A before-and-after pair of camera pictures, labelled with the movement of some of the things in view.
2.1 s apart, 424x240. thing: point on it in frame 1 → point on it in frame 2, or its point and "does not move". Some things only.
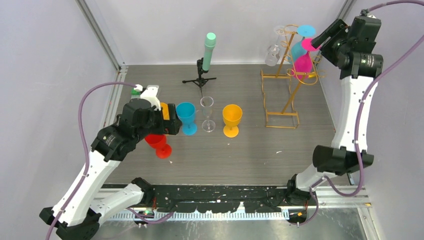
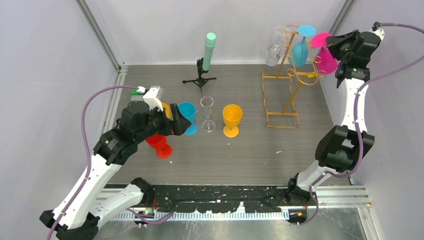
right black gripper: [339, 28] → [334, 43]
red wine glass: [158, 142] does not move
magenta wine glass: [303, 67] → [327, 63]
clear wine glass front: [207, 103] does not move
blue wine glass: [186, 111] does not move
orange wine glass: [232, 114] does not move
